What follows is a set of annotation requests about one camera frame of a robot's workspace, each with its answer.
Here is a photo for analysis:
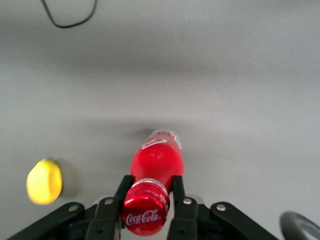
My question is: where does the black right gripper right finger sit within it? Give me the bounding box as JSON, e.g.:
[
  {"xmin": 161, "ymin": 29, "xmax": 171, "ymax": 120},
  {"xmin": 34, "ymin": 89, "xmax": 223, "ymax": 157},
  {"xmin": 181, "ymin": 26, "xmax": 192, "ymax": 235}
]
[{"xmin": 166, "ymin": 175, "xmax": 199, "ymax": 240}]

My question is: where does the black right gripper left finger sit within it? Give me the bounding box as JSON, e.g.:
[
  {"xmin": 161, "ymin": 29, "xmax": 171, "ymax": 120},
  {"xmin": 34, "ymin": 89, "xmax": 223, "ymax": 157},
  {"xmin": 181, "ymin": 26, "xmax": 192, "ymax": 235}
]
[{"xmin": 86, "ymin": 174, "xmax": 135, "ymax": 240}]

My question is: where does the red coke bottle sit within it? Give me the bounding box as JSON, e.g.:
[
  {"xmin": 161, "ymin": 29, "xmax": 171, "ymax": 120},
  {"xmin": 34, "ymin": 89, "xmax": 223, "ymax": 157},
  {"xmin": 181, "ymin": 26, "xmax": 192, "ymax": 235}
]
[{"xmin": 121, "ymin": 128, "xmax": 185, "ymax": 237}]

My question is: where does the yellow lemon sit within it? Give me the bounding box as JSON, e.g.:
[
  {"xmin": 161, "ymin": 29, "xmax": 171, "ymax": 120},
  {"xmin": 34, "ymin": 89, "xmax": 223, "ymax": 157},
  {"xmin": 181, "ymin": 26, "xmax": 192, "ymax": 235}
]
[{"xmin": 26, "ymin": 157, "xmax": 63, "ymax": 206}]

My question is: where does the black cable on table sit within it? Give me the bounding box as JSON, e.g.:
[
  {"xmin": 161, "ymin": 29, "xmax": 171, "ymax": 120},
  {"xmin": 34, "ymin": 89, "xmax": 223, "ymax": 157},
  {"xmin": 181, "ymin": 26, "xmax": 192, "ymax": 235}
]
[{"xmin": 40, "ymin": 0, "xmax": 99, "ymax": 29}]

